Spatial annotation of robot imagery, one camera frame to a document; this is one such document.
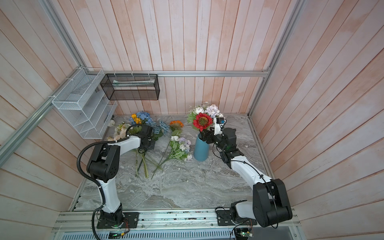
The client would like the orange flower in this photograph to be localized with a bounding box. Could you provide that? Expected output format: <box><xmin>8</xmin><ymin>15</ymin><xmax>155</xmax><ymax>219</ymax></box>
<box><xmin>170</xmin><ymin>121</ymin><xmax>184</xmax><ymax>136</ymax></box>

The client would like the red gerbera flower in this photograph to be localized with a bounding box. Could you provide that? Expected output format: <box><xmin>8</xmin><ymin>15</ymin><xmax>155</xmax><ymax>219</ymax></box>
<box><xmin>193</xmin><ymin>113</ymin><xmax>213</xmax><ymax>132</ymax></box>

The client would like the black mesh basket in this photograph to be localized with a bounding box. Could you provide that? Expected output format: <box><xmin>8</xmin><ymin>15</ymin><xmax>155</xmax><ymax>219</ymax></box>
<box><xmin>101</xmin><ymin>73</ymin><xmax>160</xmax><ymax>101</ymax></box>

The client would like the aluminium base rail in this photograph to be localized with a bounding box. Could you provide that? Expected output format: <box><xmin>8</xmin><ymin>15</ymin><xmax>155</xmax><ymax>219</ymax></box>
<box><xmin>50</xmin><ymin>208</ymin><xmax>307</xmax><ymax>240</ymax></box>

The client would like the cream peach carnation bunch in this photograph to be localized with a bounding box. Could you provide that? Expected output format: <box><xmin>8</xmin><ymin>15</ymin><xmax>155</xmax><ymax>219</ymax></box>
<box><xmin>107</xmin><ymin>122</ymin><xmax>149</xmax><ymax>179</ymax></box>

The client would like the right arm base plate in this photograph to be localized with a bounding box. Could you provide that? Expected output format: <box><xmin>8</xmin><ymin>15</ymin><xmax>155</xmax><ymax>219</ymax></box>
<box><xmin>215</xmin><ymin>207</ymin><xmax>257</xmax><ymax>226</ymax></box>

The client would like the black corrugated cable hose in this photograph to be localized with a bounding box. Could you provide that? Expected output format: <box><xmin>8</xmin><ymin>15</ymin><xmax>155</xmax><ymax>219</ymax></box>
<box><xmin>76</xmin><ymin>123</ymin><xmax>148</xmax><ymax>240</ymax></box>

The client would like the dusty blue rose bunch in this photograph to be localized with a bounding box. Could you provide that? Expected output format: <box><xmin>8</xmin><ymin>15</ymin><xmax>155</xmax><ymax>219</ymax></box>
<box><xmin>150</xmin><ymin>120</ymin><xmax>170</xmax><ymax>141</ymax></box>

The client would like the lilac white flower bunch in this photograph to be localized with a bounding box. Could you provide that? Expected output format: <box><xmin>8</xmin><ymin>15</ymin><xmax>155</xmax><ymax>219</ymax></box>
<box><xmin>187</xmin><ymin>102</ymin><xmax>224</xmax><ymax>123</ymax></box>

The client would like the white wire mesh shelf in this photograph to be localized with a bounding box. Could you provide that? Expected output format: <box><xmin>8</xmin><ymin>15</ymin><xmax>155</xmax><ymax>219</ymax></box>
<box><xmin>52</xmin><ymin>68</ymin><xmax>117</xmax><ymax>140</ymax></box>

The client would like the blue hydrangea flower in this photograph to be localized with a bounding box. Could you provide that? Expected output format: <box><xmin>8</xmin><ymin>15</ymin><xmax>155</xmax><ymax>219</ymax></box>
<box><xmin>136</xmin><ymin>111</ymin><xmax>153</xmax><ymax>124</ymax></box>

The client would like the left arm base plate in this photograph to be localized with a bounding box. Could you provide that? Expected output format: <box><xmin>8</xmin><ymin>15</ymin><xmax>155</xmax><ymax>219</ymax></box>
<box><xmin>97</xmin><ymin>211</ymin><xmax>140</xmax><ymax>229</ymax></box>

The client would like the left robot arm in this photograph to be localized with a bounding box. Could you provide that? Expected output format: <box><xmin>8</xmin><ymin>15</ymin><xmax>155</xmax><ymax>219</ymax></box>
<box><xmin>87</xmin><ymin>125</ymin><xmax>155</xmax><ymax>229</ymax></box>

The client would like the teal ceramic vase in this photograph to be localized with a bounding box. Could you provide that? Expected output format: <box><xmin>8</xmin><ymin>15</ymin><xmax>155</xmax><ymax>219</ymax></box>
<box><xmin>194</xmin><ymin>134</ymin><xmax>210</xmax><ymax>162</ymax></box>

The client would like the small lilac flower spray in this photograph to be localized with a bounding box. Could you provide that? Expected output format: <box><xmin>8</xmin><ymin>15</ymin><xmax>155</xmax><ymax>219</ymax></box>
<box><xmin>151</xmin><ymin>135</ymin><xmax>192</xmax><ymax>178</ymax></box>

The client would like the yellow flower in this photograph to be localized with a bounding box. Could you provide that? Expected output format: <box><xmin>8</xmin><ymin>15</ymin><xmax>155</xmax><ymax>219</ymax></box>
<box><xmin>130</xmin><ymin>114</ymin><xmax>142</xmax><ymax>125</ymax></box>

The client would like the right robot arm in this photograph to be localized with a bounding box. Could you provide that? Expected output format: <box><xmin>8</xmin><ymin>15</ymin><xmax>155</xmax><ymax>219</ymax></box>
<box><xmin>202</xmin><ymin>128</ymin><xmax>293</xmax><ymax>228</ymax></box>

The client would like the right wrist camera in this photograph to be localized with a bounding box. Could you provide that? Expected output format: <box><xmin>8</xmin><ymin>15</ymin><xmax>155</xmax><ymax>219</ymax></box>
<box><xmin>214</xmin><ymin>117</ymin><xmax>227</xmax><ymax>136</ymax></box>

